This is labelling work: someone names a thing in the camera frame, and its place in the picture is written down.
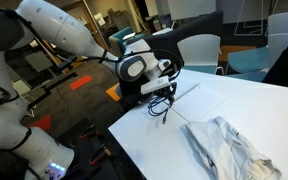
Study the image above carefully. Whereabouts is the wooden door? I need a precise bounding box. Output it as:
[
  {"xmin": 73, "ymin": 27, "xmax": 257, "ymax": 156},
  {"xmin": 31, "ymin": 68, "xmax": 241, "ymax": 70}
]
[{"xmin": 67, "ymin": 0, "xmax": 109, "ymax": 51}]

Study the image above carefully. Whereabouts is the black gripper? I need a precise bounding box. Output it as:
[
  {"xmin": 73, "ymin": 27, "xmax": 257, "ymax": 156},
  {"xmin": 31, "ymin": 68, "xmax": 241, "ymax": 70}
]
[{"xmin": 150, "ymin": 81, "xmax": 179, "ymax": 105}]

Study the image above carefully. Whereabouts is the white board panel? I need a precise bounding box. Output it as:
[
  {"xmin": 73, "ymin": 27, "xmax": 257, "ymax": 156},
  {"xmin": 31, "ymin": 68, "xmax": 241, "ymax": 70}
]
[{"xmin": 166, "ymin": 0, "xmax": 218, "ymax": 22}]

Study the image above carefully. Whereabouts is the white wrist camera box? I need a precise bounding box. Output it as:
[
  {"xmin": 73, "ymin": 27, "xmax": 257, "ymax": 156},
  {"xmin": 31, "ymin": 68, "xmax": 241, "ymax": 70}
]
[{"xmin": 140, "ymin": 75, "xmax": 171, "ymax": 96}]

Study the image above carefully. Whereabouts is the teal armchair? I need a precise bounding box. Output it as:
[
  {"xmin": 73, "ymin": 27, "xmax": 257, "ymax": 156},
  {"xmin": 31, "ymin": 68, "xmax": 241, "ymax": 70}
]
[{"xmin": 108, "ymin": 26, "xmax": 149, "ymax": 58}]

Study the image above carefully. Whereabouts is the white cloth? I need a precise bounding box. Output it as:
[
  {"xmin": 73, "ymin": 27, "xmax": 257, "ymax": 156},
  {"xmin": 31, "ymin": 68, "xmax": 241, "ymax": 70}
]
[{"xmin": 185, "ymin": 115, "xmax": 283, "ymax": 180}]

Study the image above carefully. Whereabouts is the black metal stand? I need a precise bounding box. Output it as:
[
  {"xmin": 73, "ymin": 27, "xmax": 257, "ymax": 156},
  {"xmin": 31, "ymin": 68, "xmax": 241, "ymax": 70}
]
[{"xmin": 23, "ymin": 71, "xmax": 79, "ymax": 113}]

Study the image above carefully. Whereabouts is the red handled black clamp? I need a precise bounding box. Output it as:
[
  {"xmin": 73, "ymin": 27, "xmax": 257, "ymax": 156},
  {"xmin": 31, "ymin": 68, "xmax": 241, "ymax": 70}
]
[
  {"xmin": 88, "ymin": 146, "xmax": 114, "ymax": 167},
  {"xmin": 79, "ymin": 125, "xmax": 100, "ymax": 141}
]

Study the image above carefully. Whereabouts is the white chair teal seat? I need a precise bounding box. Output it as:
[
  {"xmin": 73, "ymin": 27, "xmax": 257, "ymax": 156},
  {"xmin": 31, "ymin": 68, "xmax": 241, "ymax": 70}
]
[
  {"xmin": 224, "ymin": 68, "xmax": 272, "ymax": 83},
  {"xmin": 177, "ymin": 33, "xmax": 225, "ymax": 76},
  {"xmin": 226, "ymin": 11, "xmax": 288, "ymax": 75}
]

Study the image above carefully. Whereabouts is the dark grey sofa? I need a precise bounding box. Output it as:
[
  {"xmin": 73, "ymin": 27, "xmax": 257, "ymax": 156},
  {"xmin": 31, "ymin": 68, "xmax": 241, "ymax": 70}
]
[{"xmin": 140, "ymin": 9, "xmax": 225, "ymax": 69}]

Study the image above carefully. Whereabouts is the blue cable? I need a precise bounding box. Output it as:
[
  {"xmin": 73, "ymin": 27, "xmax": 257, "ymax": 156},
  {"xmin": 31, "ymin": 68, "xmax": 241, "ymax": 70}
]
[{"xmin": 146, "ymin": 94, "xmax": 176, "ymax": 125}]

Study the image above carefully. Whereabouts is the white wire frame rack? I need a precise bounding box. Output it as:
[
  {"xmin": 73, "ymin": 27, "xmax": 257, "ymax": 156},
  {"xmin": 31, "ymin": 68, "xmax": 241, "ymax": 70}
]
[{"xmin": 233, "ymin": 0, "xmax": 280, "ymax": 37}]

